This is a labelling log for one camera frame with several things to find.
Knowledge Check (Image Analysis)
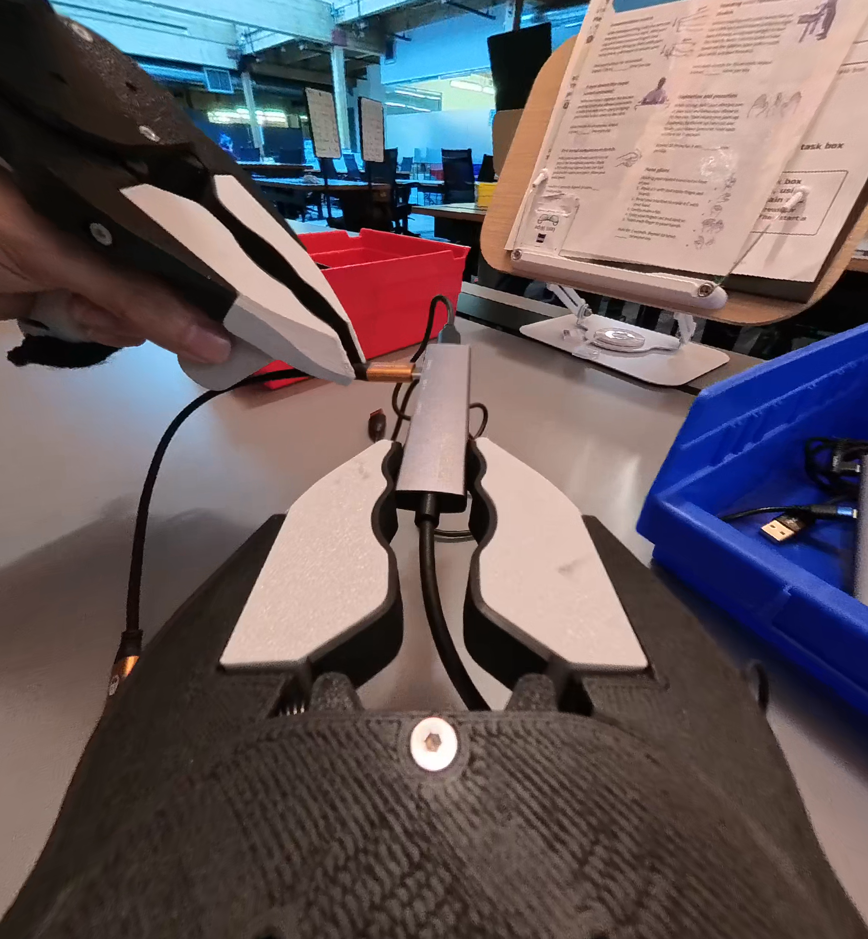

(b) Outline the black USB cable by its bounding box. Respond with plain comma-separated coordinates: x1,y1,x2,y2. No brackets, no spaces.
722,436,868,547

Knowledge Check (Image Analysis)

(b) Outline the grey USB hub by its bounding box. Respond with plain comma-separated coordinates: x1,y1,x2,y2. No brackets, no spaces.
396,343,473,514

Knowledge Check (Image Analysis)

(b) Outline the black monitor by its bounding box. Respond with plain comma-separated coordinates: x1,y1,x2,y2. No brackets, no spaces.
487,22,553,112

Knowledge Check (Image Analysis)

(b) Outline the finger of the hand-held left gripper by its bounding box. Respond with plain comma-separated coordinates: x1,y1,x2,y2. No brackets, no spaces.
120,182,359,387
212,173,368,369

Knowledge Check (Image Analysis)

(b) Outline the black office chair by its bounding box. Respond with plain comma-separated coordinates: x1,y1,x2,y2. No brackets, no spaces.
440,148,474,205

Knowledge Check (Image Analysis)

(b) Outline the cardboard box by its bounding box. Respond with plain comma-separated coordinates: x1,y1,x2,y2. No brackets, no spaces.
491,109,524,174

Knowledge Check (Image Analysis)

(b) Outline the black braided cable copper plug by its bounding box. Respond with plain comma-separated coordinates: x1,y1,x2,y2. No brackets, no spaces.
108,361,414,698

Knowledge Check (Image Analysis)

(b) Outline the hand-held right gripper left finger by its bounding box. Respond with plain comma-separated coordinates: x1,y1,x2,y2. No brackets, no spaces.
219,439,405,673

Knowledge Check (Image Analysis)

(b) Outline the wooden document stand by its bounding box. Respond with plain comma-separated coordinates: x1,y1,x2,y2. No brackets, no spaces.
479,0,868,328

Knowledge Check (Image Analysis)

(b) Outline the person's left hand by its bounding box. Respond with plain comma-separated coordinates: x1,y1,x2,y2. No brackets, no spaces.
0,141,234,365

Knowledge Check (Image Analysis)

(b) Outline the grey desk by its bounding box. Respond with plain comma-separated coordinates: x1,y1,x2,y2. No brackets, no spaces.
0,282,868,939

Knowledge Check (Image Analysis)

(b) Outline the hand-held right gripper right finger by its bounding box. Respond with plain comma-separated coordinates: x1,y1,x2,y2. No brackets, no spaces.
465,437,652,673

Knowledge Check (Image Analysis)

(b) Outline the red plastic bin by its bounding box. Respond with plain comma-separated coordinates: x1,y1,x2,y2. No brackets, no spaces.
254,228,472,390

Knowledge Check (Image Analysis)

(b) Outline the blue plastic bin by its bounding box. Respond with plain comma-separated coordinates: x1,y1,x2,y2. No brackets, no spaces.
637,311,868,743

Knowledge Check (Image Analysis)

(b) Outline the printed instruction sheet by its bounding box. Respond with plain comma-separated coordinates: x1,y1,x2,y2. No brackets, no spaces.
731,0,868,286
506,0,868,261

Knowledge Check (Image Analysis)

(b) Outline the white board on stand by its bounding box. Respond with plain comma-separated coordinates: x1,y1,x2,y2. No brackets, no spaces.
358,96,386,163
305,87,342,160

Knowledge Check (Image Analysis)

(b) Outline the wooden table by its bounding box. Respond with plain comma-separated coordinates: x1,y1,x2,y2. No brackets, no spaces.
411,203,488,225

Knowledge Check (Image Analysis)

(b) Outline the white stand base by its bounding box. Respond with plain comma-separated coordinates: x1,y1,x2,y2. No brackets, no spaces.
519,282,733,387

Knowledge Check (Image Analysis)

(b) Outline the black hub cable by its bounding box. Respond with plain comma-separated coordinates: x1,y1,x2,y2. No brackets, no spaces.
417,493,492,713

